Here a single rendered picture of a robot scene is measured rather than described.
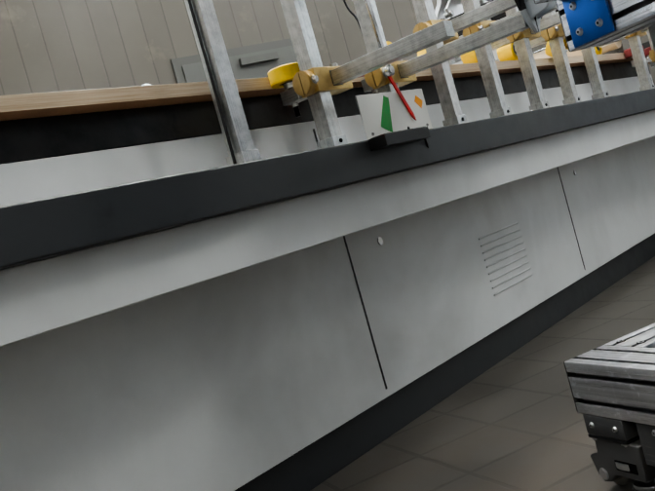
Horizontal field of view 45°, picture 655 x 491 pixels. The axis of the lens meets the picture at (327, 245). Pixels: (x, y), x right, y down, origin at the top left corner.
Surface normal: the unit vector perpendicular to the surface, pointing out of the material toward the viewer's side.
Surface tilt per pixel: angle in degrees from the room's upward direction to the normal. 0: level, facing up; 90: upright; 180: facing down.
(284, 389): 90
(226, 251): 90
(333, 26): 90
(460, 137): 90
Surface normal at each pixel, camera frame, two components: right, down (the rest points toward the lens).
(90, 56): 0.40, -0.07
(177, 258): 0.73, -0.18
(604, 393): -0.88, 0.26
